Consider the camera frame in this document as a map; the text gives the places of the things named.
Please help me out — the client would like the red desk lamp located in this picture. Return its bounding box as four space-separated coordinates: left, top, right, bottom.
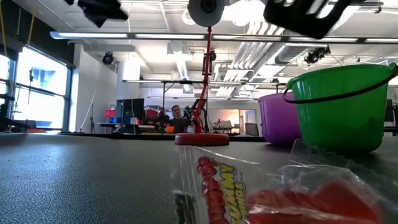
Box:
175 0 230 147

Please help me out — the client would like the red ring pop packet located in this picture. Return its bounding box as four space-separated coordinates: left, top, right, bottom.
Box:
172 138 398 224

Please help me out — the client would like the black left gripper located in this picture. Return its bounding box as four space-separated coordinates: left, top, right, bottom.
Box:
63 0 130 29

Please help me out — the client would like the ceiling light strip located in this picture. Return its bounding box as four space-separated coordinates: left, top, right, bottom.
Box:
49 30 398 44

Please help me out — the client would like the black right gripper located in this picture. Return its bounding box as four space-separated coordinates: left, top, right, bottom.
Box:
263 0 354 40

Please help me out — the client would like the black computer monitor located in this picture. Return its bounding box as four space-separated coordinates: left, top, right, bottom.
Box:
116 98 146 126

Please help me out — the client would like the person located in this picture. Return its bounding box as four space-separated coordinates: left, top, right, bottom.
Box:
167 105 196 134

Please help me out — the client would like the silver air duct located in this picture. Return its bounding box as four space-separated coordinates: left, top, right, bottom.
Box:
275 43 312 66

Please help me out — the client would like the green plastic bucket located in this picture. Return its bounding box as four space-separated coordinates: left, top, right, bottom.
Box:
282 63 398 154

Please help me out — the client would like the grey office chair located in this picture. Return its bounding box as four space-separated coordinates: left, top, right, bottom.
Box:
244 122 260 137

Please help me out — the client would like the yellow cable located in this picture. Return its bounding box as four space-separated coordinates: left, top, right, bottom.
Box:
27 4 37 46

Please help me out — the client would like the background desk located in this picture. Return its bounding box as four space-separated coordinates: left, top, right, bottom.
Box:
98 121 175 134

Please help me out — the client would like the large window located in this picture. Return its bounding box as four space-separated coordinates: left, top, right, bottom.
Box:
12 45 74 129

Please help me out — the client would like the purple plastic bucket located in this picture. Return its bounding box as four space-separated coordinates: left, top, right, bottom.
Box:
257 92 302 146

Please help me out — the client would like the black round ceiling fixture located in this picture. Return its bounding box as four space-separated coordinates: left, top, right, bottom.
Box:
101 51 115 66
304 45 331 65

